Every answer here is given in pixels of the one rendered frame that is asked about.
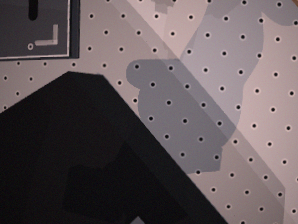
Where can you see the grey perforated base plate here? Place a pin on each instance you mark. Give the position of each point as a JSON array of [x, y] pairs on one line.
[[214, 81]]

